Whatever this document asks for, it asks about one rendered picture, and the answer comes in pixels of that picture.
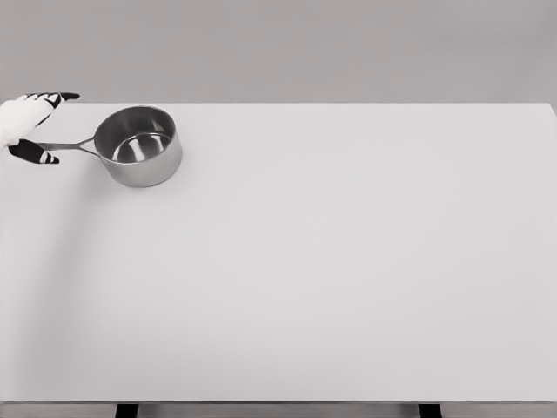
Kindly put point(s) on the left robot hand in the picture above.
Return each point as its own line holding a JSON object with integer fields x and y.
{"x": 24, "y": 117}

